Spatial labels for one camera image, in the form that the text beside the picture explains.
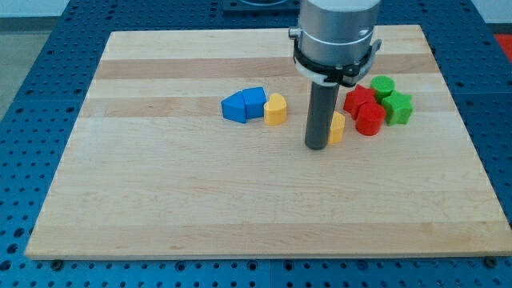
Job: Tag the green star block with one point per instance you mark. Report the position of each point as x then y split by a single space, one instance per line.
398 108

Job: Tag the blue triangular block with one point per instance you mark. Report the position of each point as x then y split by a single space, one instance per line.
233 108

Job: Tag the yellow heart block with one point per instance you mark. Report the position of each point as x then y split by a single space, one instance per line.
275 110

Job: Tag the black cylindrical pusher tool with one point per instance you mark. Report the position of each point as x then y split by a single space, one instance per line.
320 113

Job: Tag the wooden board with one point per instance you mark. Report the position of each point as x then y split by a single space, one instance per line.
152 170

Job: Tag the blue cube block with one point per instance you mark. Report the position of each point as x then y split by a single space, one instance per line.
254 100

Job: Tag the green cylinder block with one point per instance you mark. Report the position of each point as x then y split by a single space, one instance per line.
383 86

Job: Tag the yellow pentagon block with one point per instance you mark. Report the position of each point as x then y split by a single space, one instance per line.
337 128

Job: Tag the red cylinder block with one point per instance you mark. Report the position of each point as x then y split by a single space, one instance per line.
370 119

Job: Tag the red star block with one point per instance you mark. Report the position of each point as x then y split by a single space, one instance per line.
356 98

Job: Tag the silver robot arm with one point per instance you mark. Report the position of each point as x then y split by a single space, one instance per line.
333 42

